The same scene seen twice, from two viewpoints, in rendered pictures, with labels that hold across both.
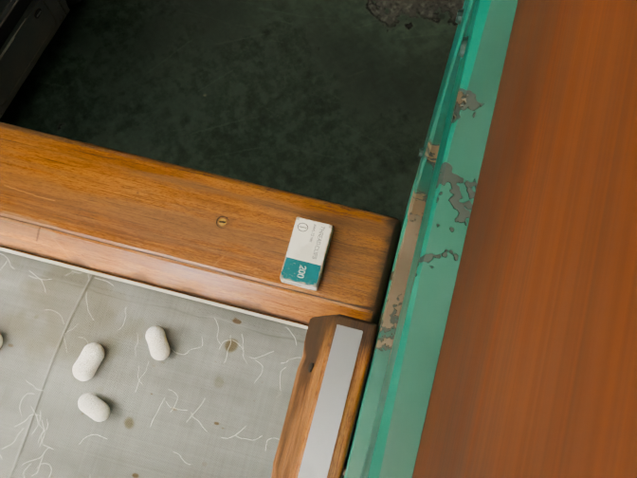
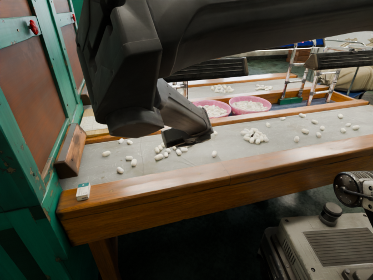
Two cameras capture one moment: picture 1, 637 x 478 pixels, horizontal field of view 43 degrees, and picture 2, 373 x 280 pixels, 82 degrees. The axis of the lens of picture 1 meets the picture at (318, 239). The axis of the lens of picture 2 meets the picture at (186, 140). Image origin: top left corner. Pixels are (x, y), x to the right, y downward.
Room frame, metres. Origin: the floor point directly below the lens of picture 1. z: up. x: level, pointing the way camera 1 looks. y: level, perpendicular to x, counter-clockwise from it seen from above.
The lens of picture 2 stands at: (0.80, 0.00, 1.29)
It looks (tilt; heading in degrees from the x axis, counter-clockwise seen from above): 32 degrees down; 145
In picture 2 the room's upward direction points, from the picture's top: straight up
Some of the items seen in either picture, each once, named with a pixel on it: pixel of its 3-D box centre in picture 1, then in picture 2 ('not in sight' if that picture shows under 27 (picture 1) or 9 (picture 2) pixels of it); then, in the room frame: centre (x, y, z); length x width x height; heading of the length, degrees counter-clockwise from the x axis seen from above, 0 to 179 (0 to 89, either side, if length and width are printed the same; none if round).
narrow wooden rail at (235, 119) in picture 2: not in sight; (245, 124); (0.08, 0.92, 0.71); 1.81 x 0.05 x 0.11; 71
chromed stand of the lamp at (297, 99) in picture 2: not in sight; (290, 70); (-0.09, 1.55, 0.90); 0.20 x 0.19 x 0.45; 71
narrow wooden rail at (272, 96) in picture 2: not in sight; (222, 104); (-0.22, 1.02, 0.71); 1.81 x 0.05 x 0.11; 71
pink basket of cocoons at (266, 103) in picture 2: not in sight; (248, 109); (-0.03, 1.08, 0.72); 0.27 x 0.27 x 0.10
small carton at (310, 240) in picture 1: (306, 253); (83, 191); (0.19, 0.01, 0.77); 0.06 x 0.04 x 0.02; 161
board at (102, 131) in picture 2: not in sight; (96, 120); (-0.33, 0.19, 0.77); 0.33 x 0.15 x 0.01; 161
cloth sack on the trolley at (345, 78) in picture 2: not in sight; (345, 76); (-0.52, 3.88, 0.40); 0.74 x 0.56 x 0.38; 70
